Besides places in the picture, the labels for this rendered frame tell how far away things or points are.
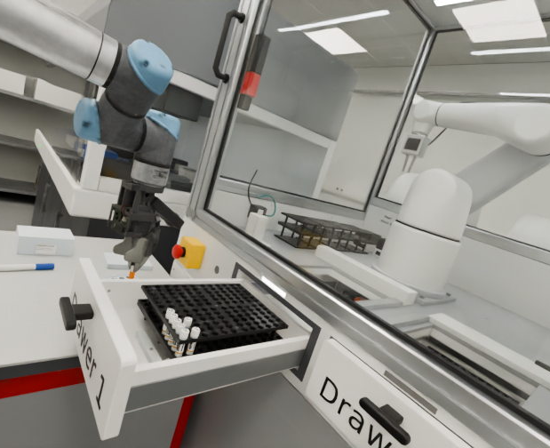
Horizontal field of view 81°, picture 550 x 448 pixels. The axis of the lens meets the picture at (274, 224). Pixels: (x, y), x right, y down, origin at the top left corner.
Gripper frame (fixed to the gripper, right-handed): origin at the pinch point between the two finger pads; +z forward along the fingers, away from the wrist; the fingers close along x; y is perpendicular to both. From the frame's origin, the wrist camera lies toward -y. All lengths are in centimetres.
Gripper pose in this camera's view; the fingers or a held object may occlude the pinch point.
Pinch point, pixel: (136, 265)
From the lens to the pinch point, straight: 84.1
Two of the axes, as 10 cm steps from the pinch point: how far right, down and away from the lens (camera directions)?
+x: 8.0, 3.4, -4.9
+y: -5.2, -0.1, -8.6
